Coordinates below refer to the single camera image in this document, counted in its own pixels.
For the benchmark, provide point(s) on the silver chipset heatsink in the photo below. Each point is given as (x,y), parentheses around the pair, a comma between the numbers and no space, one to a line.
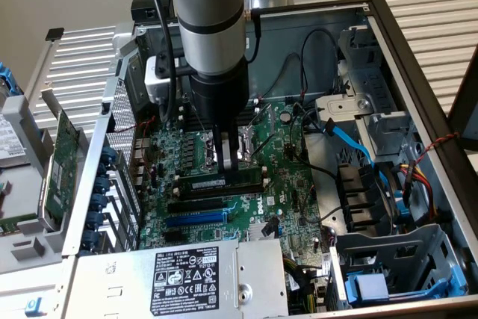
(255,233)

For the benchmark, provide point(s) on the dark framed panel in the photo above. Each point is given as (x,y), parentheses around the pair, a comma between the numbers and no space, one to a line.
(468,110)

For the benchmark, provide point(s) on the grey metal disk bay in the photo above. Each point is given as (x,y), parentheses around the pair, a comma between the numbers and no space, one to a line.
(373,87)

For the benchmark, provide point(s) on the long black expansion slot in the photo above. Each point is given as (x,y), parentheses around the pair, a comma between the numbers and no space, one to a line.
(194,205)

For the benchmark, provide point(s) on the grey metal drive cage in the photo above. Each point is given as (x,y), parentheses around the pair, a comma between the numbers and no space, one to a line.
(392,244)

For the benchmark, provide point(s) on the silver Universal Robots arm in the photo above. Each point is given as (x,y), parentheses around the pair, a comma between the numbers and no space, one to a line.
(209,5)

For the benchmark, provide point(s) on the round coin battery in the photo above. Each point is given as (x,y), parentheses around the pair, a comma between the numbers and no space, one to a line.
(286,116)

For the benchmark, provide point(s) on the green Dell motherboard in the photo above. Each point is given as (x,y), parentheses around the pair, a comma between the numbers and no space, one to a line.
(278,169)

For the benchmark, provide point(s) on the green graphics card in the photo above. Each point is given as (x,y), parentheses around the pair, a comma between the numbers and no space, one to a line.
(65,162)

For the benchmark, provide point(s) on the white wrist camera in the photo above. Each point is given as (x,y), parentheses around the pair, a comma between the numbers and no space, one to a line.
(154,80)

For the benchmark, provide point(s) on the blue square push button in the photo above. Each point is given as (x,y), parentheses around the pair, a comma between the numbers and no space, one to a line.
(33,307)

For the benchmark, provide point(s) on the blue plastic bracket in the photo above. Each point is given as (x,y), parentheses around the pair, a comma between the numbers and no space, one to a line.
(7,76)

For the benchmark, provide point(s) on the silver hard disk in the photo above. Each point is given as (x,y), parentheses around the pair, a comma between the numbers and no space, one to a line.
(9,139)

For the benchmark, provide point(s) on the grey plastic parts rack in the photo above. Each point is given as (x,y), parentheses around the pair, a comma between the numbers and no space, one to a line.
(37,255)

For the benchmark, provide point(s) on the short black expansion slot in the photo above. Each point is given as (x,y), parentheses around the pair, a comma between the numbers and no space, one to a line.
(173,236)

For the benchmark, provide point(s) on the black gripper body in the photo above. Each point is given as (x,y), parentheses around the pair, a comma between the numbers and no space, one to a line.
(220,98)

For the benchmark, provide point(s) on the open metal PC case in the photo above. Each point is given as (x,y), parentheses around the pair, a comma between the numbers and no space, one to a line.
(276,35)

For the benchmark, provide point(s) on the thin metal locking lever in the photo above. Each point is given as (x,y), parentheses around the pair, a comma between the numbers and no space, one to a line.
(199,124)
(264,146)

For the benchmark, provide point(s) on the black box device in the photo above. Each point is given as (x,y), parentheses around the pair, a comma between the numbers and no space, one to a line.
(143,7)

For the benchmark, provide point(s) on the silver power supply unit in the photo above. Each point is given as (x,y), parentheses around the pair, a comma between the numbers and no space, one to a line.
(123,278)

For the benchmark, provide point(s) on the metal CPU socket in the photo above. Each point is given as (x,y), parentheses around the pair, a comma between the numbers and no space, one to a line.
(246,136)

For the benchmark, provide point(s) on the blue card retention latch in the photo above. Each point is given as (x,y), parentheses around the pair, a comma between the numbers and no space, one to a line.
(90,238)
(109,154)
(104,169)
(98,201)
(101,185)
(95,219)

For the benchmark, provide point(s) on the black RAM slot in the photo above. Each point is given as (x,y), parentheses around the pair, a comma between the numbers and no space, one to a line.
(253,107)
(252,117)
(239,186)
(253,112)
(251,121)
(224,192)

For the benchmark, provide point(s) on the small black clip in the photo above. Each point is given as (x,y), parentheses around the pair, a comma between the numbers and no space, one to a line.
(55,33)

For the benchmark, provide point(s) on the blue expansion slot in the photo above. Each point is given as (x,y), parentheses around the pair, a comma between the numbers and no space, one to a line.
(194,219)

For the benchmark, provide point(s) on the green RAM stick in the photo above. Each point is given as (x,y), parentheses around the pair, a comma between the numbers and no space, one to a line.
(15,225)
(201,184)

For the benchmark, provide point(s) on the blue plastic disk caddy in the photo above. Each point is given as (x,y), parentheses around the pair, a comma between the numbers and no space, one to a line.
(369,287)

